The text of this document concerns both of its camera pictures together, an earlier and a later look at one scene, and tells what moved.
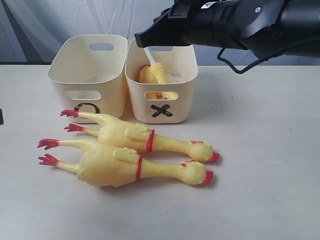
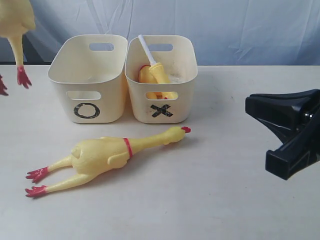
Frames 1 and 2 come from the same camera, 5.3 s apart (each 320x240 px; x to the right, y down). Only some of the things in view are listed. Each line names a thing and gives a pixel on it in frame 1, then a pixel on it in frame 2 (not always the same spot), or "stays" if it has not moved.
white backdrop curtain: [27, 27] stays
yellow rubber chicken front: [106, 167] to [89, 157]
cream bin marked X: [162, 103] stays
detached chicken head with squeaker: [154, 73] stays
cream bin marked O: [88, 74] stays
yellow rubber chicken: [114, 132] to [17, 18]
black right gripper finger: [172, 28] to [290, 110]
